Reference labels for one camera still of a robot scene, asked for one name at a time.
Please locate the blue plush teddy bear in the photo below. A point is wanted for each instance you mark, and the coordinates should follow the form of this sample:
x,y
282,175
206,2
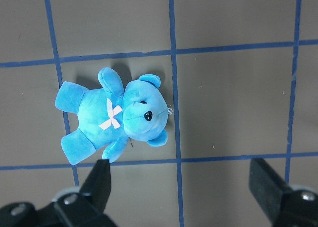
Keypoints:
x,y
112,115

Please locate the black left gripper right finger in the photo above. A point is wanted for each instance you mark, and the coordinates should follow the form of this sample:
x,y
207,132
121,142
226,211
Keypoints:
x,y
285,205

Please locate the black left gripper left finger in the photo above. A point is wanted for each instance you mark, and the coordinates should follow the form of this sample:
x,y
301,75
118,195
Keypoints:
x,y
82,208

